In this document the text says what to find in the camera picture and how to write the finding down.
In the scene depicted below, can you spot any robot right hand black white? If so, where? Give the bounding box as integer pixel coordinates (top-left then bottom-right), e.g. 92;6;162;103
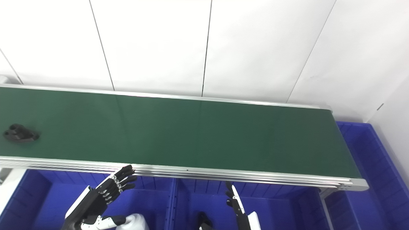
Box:
225;181;261;230

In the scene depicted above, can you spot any robot left hand black white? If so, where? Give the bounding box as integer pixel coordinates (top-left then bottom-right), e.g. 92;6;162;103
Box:
62;165;138;230

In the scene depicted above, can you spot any black flanged part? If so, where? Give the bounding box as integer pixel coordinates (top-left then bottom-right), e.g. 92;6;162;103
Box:
3;124;40;143

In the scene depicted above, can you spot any green conveyor belt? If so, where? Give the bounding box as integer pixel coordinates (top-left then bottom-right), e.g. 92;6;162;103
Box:
0;84;369;192
0;86;362;179

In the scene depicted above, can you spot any white cylindrical part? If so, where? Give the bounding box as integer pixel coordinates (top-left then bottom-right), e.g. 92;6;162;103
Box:
117;213;149;230

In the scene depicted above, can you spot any aluminium conveyor support leg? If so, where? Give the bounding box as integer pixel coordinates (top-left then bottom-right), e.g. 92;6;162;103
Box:
320;188;334;230

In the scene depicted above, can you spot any large blue plastic bin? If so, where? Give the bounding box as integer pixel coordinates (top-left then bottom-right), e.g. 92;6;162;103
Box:
323;121;409;230

